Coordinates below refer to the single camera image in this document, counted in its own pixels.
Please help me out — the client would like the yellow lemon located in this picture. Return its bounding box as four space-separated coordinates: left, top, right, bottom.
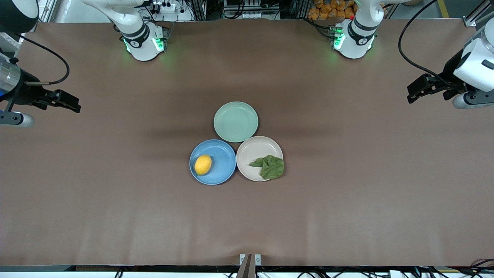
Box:
194 155 213 176

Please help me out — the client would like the green lettuce leaf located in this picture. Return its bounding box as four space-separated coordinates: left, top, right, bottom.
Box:
249 155 285 180

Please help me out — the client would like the pile of orange packets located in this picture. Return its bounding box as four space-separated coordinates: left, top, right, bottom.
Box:
308 0 358 20

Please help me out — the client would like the white power strip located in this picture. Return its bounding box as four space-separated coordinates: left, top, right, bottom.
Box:
151 0 177 13

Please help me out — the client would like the blue round plate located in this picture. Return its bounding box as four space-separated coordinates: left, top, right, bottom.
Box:
189 139 237 186

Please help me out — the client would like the green round plate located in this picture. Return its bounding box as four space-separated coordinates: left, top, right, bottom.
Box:
213 101 259 143

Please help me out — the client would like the beige round plate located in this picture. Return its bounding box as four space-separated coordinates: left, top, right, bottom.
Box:
236 136 284 182

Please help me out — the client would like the grey equipment rack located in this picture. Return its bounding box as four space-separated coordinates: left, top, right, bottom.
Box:
223 0 281 20

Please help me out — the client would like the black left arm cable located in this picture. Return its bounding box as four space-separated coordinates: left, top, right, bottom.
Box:
398 0 453 86

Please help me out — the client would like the aluminium frame profile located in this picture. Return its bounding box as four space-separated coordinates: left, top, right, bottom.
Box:
463 0 494 27

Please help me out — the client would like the metal table edge bracket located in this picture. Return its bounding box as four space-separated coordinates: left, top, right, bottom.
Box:
239 254 262 278

